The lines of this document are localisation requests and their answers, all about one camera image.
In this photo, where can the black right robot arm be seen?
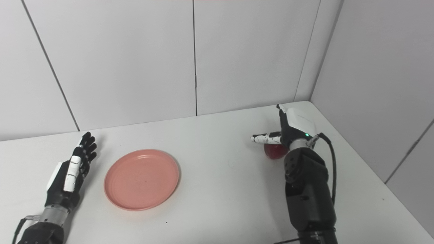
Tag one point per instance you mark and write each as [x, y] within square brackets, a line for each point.
[308, 189]

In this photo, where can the red apple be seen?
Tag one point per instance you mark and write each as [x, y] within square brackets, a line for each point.
[274, 151]

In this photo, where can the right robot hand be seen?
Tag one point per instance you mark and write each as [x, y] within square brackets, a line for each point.
[291, 130]

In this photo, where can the pink plate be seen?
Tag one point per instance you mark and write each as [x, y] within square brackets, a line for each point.
[141, 179]

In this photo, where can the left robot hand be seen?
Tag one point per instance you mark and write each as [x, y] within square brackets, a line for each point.
[67, 183]

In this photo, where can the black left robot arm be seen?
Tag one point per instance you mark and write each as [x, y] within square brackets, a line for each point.
[42, 228]

